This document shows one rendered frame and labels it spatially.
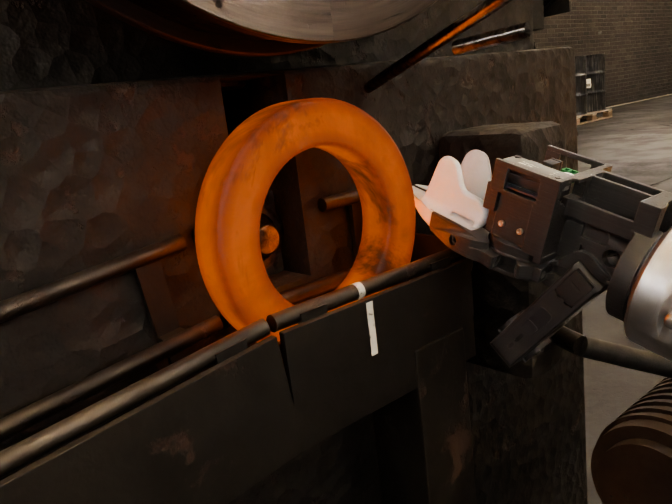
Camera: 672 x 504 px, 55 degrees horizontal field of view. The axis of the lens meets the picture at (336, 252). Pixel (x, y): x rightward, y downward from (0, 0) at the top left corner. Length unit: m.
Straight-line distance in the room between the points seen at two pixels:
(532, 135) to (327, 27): 0.24
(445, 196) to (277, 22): 0.20
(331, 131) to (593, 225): 0.19
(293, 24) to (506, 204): 0.19
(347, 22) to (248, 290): 0.19
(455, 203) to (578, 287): 0.12
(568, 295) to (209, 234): 0.25
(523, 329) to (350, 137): 0.19
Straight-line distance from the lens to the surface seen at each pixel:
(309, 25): 0.43
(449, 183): 0.52
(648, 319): 0.43
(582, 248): 0.48
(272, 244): 0.54
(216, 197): 0.42
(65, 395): 0.43
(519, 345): 0.51
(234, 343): 0.40
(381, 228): 0.51
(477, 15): 0.47
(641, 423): 0.66
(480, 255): 0.48
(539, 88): 0.80
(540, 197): 0.45
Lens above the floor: 0.85
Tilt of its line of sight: 13 degrees down
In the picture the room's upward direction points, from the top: 7 degrees counter-clockwise
